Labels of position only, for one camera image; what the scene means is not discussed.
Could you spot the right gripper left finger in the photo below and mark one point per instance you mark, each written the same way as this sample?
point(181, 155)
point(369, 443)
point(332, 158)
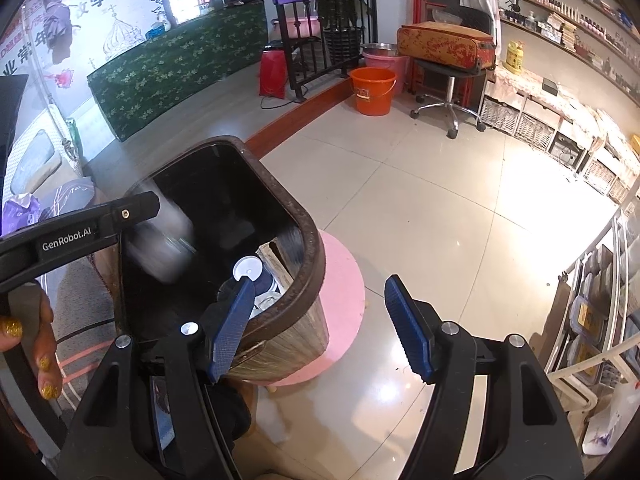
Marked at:
point(148, 412)

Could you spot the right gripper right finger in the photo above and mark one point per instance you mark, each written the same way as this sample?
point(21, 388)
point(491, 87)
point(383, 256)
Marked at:
point(525, 432)

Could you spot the purple snack bag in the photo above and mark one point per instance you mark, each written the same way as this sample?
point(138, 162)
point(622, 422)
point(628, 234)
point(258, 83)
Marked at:
point(18, 212)

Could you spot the purple white plastic cup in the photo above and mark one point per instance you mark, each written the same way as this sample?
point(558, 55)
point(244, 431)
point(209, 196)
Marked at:
point(267, 289)

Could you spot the dark brown trash bin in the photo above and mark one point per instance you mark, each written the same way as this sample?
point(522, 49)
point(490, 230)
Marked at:
point(237, 209)

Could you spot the left hand yellow nails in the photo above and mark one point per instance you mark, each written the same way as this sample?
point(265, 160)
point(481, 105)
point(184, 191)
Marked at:
point(42, 358)

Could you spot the white mesh sofa chair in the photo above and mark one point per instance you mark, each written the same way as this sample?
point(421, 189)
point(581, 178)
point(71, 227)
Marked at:
point(39, 160)

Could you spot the grey striped tablecloth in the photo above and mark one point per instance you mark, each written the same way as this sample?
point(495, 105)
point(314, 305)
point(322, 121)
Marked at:
point(82, 295)

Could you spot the green patterned counter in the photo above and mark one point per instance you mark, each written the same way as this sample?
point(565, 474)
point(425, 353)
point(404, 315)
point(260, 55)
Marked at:
point(149, 79)

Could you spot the pink round stool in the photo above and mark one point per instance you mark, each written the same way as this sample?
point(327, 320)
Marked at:
point(343, 299)

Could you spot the red canister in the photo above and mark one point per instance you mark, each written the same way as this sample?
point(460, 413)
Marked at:
point(273, 74)

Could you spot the low white storage shelf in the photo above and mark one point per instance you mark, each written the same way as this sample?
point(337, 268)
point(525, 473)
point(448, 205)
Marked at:
point(584, 139)

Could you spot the black metal railing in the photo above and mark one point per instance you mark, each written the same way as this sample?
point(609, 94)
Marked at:
point(320, 37)

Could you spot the yellow tin canister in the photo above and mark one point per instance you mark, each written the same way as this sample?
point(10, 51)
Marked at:
point(514, 57)

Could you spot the orange bucket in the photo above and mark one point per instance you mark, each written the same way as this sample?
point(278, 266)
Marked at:
point(373, 88)

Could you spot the pink basin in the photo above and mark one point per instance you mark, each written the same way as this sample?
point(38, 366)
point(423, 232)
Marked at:
point(382, 55)

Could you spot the black swivel chair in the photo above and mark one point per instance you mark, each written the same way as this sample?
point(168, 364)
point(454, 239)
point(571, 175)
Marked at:
point(470, 19)

